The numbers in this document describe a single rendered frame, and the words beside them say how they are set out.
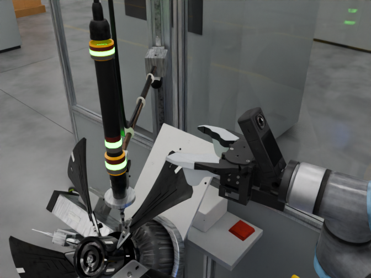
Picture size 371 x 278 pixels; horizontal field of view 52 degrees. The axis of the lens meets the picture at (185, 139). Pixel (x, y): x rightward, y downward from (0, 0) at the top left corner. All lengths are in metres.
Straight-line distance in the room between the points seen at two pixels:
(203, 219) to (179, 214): 0.33
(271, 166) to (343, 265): 0.18
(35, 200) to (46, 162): 0.52
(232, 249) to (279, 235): 0.23
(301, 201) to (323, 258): 0.12
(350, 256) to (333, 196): 0.10
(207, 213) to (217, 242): 0.12
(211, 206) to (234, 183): 0.93
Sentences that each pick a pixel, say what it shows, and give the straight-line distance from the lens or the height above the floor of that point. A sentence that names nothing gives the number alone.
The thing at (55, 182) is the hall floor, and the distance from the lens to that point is 3.42.
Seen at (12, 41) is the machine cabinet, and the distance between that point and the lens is 6.77.
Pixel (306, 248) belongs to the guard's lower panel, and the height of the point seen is 0.85.
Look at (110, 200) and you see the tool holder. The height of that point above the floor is 1.46.
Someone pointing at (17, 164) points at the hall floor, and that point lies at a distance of 3.76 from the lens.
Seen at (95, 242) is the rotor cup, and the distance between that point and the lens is 1.08.
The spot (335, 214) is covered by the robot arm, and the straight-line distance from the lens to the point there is 0.61.
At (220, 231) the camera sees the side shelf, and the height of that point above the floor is 0.86.
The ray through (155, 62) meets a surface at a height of 1.56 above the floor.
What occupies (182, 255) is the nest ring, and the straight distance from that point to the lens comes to 1.22.
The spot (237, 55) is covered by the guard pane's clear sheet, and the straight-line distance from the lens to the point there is 1.40.
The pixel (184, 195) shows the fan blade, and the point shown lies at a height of 1.43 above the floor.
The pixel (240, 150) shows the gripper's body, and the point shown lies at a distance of 0.64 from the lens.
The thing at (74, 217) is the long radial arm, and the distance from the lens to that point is 1.37.
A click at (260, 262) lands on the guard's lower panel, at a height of 0.62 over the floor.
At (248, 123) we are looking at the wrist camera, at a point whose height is 1.74.
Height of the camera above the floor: 2.03
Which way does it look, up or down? 32 degrees down
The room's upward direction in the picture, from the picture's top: straight up
